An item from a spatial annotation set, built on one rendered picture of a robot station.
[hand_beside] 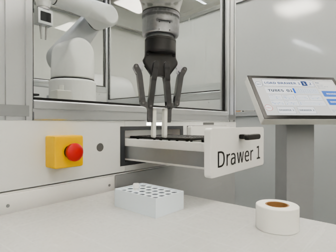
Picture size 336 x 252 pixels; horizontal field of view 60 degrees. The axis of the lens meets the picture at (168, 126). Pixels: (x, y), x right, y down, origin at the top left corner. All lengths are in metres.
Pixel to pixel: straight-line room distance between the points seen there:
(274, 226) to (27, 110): 0.53
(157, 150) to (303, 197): 1.13
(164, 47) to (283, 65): 1.92
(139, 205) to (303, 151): 1.23
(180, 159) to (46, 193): 0.32
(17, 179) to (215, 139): 0.43
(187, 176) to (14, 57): 0.69
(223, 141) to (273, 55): 1.95
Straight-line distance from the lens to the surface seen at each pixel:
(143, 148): 0.79
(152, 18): 0.70
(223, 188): 1.32
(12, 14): 0.72
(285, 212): 0.52
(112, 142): 0.82
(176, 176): 1.03
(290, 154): 1.66
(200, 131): 1.10
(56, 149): 0.67
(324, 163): 2.40
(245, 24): 2.79
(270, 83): 1.67
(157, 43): 0.69
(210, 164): 0.64
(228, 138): 0.71
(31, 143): 0.70
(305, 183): 1.73
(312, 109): 1.63
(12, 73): 0.69
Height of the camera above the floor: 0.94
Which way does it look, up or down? 1 degrees down
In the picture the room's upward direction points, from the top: straight up
